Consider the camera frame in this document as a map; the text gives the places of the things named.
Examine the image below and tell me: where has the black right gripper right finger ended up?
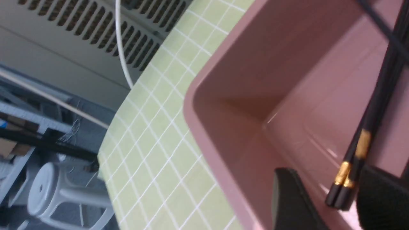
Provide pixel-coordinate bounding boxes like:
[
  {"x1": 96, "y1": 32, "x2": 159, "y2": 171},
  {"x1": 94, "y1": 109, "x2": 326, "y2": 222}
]
[{"x1": 356, "y1": 165, "x2": 409, "y2": 230}]

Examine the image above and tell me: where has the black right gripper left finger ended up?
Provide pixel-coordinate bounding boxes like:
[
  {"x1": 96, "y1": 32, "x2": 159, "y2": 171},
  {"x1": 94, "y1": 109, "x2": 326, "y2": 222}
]
[{"x1": 272, "y1": 167, "x2": 329, "y2": 230}]

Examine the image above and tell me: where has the black chopstick in bin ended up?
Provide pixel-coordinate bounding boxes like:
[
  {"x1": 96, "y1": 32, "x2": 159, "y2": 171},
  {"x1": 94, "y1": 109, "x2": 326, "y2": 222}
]
[
  {"x1": 325, "y1": 0, "x2": 409, "y2": 211},
  {"x1": 356, "y1": 0, "x2": 409, "y2": 64},
  {"x1": 334, "y1": 44, "x2": 405, "y2": 211}
]

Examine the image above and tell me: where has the black chopstick in bin leftmost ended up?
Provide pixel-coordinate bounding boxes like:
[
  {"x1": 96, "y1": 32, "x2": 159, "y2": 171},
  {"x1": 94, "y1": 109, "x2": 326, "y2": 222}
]
[{"x1": 325, "y1": 0, "x2": 409, "y2": 211}]

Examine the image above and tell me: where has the pink plastic bin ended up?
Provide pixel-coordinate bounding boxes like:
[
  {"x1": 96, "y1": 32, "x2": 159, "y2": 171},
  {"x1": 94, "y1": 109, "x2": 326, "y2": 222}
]
[{"x1": 183, "y1": 0, "x2": 409, "y2": 230}]

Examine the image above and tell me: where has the green checkered tablecloth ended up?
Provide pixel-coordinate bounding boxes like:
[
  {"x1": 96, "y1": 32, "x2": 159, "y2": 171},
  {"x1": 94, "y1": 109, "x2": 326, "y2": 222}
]
[{"x1": 98, "y1": 0, "x2": 253, "y2": 230}]

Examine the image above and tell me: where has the white plastic stool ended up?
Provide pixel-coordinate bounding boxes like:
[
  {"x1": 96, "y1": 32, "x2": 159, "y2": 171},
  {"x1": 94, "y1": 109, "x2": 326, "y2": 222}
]
[{"x1": 27, "y1": 162, "x2": 114, "y2": 230}]

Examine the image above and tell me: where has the grey perforated metal cabinet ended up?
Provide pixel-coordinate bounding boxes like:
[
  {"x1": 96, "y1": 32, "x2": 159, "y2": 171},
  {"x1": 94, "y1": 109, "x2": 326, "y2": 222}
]
[{"x1": 0, "y1": 0, "x2": 194, "y2": 111}]

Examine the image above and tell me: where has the black metal bar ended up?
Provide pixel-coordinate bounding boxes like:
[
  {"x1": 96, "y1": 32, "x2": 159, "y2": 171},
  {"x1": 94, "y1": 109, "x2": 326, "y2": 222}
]
[{"x1": 0, "y1": 129, "x2": 99, "y2": 171}]

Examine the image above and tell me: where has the white cable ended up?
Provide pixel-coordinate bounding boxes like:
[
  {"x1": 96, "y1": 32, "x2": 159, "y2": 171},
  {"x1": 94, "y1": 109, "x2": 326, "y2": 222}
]
[{"x1": 114, "y1": 0, "x2": 134, "y2": 90}]

